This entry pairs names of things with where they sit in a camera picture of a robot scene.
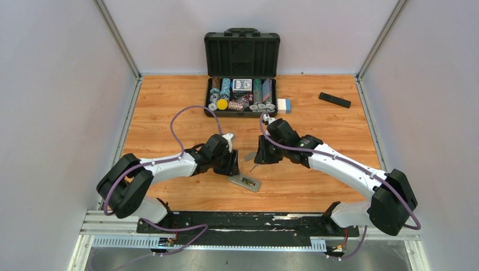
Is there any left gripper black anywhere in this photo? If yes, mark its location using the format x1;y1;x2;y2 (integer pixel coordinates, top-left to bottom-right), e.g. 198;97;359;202
211;149;241;177

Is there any grey battery cover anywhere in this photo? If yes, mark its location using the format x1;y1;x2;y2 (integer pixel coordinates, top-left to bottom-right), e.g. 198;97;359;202
244;152;257;161

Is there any grey remote control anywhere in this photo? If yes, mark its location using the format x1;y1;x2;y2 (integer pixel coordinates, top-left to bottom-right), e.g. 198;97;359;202
227;174;261;193

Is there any green battery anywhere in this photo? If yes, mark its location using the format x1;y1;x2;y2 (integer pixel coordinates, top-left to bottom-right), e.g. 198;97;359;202
241;178;255;186

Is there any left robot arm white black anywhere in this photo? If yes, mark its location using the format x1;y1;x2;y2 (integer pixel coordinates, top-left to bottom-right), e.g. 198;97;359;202
96;133;239;233

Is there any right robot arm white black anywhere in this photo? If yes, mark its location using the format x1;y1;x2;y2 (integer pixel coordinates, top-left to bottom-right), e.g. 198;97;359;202
254;113;422;236

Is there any black remote control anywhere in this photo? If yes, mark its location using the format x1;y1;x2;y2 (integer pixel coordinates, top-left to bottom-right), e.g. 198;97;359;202
319;92;351;108

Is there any white blue card box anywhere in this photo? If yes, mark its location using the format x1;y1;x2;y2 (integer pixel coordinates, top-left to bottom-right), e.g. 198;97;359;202
277;98;291;114

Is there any yellow poker chip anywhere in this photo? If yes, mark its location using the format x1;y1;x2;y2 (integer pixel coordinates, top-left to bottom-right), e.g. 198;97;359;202
216;99;229;110

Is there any teal poker chip stack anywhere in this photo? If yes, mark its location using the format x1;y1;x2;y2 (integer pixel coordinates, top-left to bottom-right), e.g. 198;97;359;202
220;78;231;100

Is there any green poker chip stack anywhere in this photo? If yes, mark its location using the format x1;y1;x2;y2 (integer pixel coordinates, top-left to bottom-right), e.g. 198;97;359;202
252;78;262;104

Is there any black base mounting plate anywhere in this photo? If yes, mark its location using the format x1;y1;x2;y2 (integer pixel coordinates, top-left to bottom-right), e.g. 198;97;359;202
159;211;360;247

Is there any blue playing card deck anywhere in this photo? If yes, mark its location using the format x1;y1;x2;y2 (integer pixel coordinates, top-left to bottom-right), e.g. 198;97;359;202
231;79;252;92

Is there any black poker chip case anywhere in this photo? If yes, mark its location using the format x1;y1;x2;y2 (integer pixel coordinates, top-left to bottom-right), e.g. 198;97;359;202
204;28;281;117

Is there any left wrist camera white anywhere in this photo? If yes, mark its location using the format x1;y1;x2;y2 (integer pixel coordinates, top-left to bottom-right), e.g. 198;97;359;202
222;133;235;152

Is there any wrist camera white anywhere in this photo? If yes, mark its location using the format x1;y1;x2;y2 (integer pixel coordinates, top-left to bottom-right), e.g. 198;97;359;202
222;133;235;152
261;113;276;125

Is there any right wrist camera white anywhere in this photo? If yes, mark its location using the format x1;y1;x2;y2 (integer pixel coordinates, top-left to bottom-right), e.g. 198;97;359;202
261;113;276;125

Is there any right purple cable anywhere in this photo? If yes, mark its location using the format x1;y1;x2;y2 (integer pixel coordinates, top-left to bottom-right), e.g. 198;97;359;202
259;112;422;261

